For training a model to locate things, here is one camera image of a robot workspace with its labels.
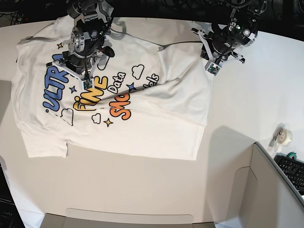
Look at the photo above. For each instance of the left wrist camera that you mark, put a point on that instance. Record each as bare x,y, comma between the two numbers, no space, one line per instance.
212,68

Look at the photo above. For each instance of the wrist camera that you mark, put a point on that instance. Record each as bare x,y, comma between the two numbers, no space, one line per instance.
212,68
87,84

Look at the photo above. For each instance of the grey partition panel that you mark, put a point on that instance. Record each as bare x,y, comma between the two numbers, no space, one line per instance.
262,197

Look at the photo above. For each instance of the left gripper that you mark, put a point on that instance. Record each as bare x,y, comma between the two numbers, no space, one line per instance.
221,43

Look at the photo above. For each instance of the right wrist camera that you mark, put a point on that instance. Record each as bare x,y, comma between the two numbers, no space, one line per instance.
87,84

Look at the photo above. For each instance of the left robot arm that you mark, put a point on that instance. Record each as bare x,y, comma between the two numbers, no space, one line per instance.
241,31

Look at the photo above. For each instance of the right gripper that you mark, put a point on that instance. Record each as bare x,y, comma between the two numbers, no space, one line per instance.
79,67

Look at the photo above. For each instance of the clear tape dispenser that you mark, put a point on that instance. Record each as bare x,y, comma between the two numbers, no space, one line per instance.
282,137

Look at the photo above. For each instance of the white printed t-shirt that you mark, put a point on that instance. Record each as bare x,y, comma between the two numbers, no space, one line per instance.
146,101

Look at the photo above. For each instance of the green tape roll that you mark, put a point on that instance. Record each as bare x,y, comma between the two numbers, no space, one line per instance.
292,155

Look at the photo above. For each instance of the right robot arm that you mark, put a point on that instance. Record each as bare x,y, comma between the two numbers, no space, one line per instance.
92,22

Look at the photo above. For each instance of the black computer keyboard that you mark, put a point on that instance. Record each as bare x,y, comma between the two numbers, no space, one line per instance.
293,169

